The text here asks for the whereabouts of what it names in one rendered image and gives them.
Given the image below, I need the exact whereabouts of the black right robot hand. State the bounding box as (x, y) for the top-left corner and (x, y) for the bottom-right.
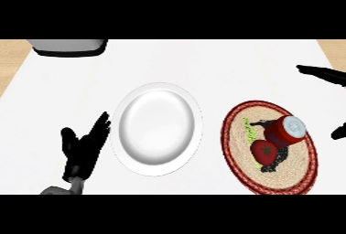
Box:
(295, 64), (346, 141)

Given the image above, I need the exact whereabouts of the red can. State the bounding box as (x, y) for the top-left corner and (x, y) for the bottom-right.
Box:
(262, 114), (308, 147)

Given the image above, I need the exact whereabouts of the grey and black appliance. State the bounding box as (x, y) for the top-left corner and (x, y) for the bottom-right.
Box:
(26, 39), (110, 58)

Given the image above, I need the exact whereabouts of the white plate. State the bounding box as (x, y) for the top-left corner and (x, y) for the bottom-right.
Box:
(110, 81), (205, 177)

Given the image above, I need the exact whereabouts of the round woven red-rimmed placemat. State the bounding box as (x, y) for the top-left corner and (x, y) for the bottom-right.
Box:
(219, 100), (320, 196)

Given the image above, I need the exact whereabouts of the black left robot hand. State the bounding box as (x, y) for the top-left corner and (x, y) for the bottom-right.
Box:
(60, 111), (113, 184)

